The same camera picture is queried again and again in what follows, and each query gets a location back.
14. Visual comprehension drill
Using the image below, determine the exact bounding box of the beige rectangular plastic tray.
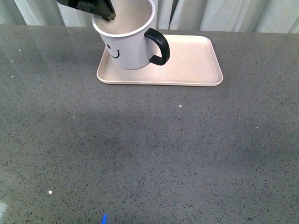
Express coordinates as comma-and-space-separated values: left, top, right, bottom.
97, 35, 223, 87

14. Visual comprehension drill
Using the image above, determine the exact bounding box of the white smiley mug black handle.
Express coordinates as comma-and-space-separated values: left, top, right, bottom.
92, 0, 170, 70

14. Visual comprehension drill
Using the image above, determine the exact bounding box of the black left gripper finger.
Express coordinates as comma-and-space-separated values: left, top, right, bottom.
57, 0, 116, 22

